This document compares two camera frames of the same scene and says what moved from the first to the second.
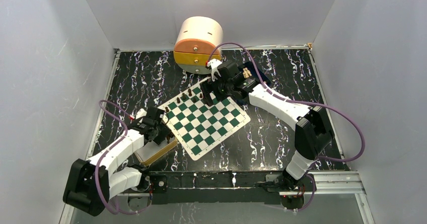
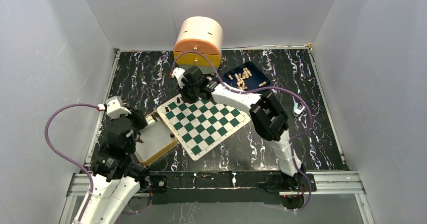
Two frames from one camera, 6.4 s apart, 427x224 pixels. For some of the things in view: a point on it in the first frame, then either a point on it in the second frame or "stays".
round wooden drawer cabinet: (197, 38) stays
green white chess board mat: (199, 128) stays
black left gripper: (165, 132) → (137, 115)
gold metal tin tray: (152, 150) stays
